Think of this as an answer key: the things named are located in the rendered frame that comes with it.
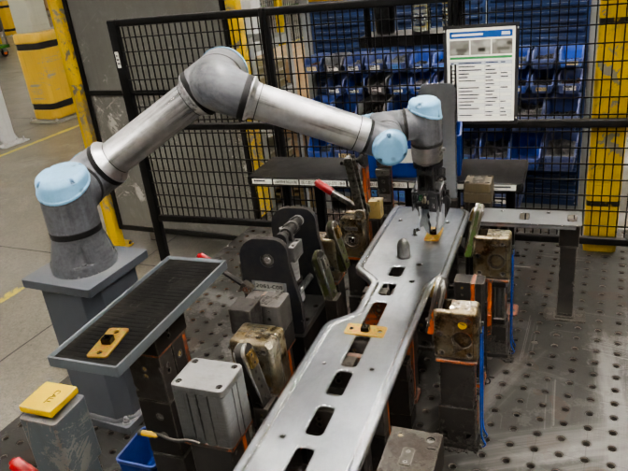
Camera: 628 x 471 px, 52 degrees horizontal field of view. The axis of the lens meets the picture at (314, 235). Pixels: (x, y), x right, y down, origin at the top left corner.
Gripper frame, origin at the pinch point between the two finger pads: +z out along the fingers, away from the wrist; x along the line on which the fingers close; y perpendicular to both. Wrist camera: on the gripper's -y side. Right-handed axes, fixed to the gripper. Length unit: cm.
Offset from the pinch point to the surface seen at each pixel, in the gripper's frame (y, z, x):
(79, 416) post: 93, -19, -35
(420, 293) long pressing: 29.9, -0.5, 2.7
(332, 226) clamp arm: 18.0, -9.5, -20.6
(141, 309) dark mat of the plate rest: 69, -21, -39
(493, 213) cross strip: -16.3, 4.3, 13.3
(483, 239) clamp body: 7.8, -1.9, 13.6
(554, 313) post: -12.2, 33.6, 30.4
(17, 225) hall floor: -176, 122, -360
